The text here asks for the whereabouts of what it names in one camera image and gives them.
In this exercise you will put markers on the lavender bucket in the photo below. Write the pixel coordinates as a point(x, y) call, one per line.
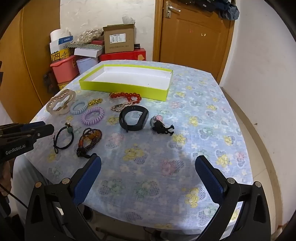
point(85, 64)

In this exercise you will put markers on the brown cardboard box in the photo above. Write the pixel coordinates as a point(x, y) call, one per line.
point(118, 39)

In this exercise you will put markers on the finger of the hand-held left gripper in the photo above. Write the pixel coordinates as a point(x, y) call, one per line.
point(34, 125)
point(44, 131)

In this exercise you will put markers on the black fitness band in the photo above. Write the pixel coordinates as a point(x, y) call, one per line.
point(123, 120)

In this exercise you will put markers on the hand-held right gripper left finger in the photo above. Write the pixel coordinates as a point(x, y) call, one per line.
point(87, 178)

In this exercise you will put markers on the yellow container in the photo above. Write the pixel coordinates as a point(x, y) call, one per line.
point(62, 86)

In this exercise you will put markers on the maroon box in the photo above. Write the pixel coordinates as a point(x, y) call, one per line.
point(98, 42)

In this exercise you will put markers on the beige wide bangle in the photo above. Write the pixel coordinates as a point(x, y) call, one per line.
point(52, 102)

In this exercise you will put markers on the green striped box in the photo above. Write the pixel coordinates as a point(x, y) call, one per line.
point(92, 46)

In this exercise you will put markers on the wooden wardrobe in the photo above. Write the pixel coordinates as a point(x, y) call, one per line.
point(27, 64)

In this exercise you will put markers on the dark bag on floor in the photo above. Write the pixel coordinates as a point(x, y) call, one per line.
point(49, 81)

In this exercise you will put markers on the wooden door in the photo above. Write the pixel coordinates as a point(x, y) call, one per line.
point(194, 41)

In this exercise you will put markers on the pink plastic bin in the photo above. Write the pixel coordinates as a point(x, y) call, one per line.
point(64, 69)

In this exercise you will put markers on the yellow-green shallow cardboard box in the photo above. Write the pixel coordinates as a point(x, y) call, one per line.
point(129, 74)

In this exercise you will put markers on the blue and white box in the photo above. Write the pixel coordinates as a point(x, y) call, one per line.
point(63, 41)

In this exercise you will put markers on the dark hanging clothes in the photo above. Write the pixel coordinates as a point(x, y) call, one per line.
point(229, 10)

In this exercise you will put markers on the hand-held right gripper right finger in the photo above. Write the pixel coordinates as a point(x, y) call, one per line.
point(209, 180)

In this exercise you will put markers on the clear bag of nuts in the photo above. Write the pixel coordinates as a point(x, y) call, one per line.
point(89, 36)

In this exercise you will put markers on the white flat box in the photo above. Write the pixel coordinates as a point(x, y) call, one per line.
point(87, 52)

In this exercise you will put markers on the white paper roll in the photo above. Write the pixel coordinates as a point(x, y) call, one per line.
point(59, 34)

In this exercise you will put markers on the yellow printed box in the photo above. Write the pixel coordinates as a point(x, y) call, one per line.
point(60, 54)

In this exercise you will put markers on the red gift box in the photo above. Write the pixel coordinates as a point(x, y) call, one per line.
point(122, 56)

